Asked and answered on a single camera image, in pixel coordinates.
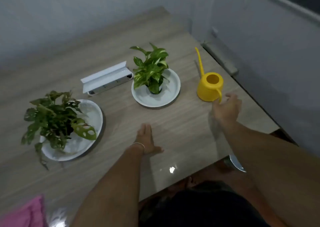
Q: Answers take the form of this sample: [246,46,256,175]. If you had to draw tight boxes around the person's left hand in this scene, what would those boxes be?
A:
[133,123,165,156]

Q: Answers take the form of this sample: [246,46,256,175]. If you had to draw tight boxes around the person's right hand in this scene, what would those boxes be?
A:
[212,93,243,128]

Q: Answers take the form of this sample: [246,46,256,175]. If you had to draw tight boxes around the person's left forearm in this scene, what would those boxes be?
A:
[71,144,145,227]

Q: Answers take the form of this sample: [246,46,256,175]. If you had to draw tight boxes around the person's right forearm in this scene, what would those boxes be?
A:
[219,120,320,227]

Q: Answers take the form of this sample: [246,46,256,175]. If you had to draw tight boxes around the thin silver bangle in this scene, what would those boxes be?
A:
[131,142,146,155]

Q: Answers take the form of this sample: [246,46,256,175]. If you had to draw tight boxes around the yellow plastic watering can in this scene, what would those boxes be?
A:
[195,47,224,104]

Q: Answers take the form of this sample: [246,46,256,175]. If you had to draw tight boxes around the small white round plate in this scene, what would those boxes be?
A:
[131,68,181,108]

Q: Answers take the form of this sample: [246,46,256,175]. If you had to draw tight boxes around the shiny silver metal object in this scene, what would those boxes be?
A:
[228,154,247,173]

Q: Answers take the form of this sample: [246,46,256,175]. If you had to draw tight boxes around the large white round plate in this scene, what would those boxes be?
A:
[40,99,104,162]

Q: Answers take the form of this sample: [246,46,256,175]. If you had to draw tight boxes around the person's dark shorts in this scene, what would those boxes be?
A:
[138,181,272,227]

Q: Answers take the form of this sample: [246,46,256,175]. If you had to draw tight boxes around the variegated pothos potted plant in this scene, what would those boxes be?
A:
[129,42,170,95]

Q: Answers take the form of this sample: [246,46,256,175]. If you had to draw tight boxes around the white power strip box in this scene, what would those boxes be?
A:
[80,61,134,96]

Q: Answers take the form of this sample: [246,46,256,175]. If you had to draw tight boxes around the holey-leaf monstera potted plant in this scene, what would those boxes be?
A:
[21,90,97,170]

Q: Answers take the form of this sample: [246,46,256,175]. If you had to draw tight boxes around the pink cloth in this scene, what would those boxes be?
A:
[0,194,48,227]

